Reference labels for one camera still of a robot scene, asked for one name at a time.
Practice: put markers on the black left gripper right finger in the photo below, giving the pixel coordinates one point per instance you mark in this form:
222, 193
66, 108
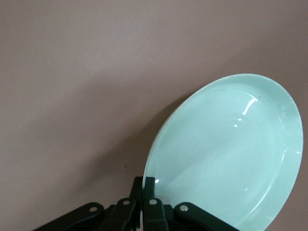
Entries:
154, 214

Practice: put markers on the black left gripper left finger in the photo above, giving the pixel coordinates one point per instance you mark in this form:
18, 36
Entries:
125, 211

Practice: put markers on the light green round plate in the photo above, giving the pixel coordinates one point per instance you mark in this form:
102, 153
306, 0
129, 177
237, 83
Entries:
228, 149

